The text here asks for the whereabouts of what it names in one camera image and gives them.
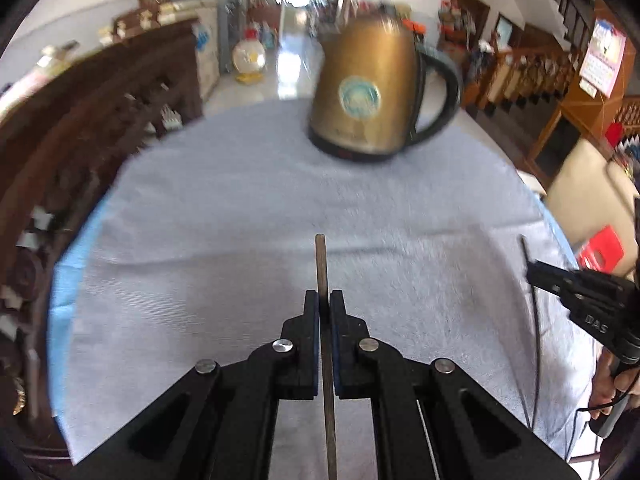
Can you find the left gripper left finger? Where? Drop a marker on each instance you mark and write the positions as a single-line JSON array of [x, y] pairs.
[[216, 422]]

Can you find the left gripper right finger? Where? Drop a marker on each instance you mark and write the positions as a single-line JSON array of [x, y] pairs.
[[432, 421]]

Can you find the dark wooden chopstick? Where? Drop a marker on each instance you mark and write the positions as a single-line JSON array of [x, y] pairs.
[[326, 355], [537, 332]]

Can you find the person's right hand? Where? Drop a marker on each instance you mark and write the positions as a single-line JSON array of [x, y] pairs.
[[605, 386]]

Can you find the red plastic chair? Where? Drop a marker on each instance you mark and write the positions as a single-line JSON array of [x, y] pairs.
[[602, 252]]

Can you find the cream sofa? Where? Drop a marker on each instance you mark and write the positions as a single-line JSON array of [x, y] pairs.
[[591, 192]]

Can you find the blue table cover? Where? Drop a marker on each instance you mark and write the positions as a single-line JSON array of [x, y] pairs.
[[66, 279]]

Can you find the wooden stair railing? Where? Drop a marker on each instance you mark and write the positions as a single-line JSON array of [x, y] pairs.
[[518, 77]]

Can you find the gold electric kettle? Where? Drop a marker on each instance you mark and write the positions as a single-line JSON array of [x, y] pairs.
[[371, 87]]

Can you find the carved dark wooden sideboard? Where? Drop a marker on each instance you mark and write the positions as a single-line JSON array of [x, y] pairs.
[[61, 150]]

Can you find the small white fan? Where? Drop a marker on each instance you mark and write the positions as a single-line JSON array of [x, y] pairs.
[[249, 58]]

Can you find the wall calendar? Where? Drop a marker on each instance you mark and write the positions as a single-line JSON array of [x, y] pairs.
[[604, 56]]

